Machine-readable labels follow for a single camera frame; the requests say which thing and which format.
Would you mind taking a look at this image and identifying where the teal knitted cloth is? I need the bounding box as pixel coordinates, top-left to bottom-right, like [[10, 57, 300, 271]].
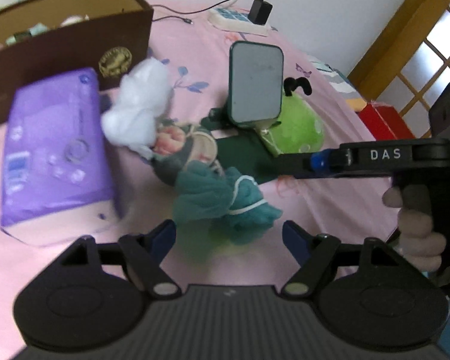
[[172, 161, 283, 245]]

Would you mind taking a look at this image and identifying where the small doll with hat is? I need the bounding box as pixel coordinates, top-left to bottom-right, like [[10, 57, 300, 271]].
[[150, 119, 224, 186]]

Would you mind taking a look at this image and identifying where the green plush toy with antennae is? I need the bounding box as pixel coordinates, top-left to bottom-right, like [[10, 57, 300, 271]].
[[255, 76, 324, 157]]

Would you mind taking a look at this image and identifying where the white plastic bag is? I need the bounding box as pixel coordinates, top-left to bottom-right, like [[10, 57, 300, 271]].
[[100, 58, 172, 160]]

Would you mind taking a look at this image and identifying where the right hand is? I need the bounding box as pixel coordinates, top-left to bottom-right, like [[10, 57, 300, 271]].
[[382, 185, 446, 272]]

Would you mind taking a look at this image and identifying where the red box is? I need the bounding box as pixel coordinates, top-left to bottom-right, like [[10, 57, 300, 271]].
[[358, 102, 416, 141]]

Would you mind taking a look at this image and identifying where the black phone stand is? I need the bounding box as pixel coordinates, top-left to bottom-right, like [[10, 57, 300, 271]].
[[201, 106, 297, 184]]

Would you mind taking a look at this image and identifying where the purple tissue pack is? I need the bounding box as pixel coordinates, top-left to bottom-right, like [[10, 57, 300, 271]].
[[0, 67, 119, 246]]

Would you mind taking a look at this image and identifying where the white power strip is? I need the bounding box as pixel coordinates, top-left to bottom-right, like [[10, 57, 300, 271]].
[[207, 7, 272, 37]]

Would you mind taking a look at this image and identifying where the black charger adapter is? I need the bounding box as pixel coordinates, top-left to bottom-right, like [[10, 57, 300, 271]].
[[248, 0, 273, 25]]

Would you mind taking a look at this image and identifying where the brown cardboard box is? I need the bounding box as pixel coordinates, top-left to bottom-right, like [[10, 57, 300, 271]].
[[0, 0, 153, 125]]

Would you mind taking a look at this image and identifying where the black charging cable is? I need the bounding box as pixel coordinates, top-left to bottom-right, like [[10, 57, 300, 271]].
[[150, 0, 269, 27]]

